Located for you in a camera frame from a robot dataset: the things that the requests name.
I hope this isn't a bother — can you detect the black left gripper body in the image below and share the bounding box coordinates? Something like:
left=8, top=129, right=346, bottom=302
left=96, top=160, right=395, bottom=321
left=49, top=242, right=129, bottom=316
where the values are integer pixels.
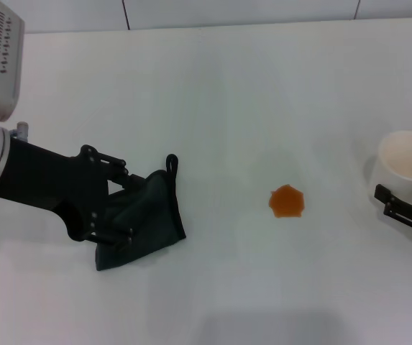
left=0, top=138, right=109, bottom=241

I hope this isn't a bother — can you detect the dark blue rag with loop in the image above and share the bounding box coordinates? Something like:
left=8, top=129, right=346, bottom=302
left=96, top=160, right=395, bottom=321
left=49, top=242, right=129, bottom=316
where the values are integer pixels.
left=95, top=154, right=187, bottom=272

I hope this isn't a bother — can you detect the white paper cup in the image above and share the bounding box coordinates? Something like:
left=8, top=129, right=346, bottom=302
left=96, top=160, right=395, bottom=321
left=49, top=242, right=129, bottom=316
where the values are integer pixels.
left=370, top=129, right=412, bottom=209

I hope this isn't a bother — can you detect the orange liquid stain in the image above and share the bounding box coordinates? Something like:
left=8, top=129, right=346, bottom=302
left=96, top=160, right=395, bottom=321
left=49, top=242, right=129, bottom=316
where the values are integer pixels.
left=268, top=184, right=306, bottom=219

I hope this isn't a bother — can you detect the left arm cable with connector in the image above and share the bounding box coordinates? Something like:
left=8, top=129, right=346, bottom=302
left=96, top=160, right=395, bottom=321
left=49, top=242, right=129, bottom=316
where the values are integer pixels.
left=9, top=121, right=30, bottom=142

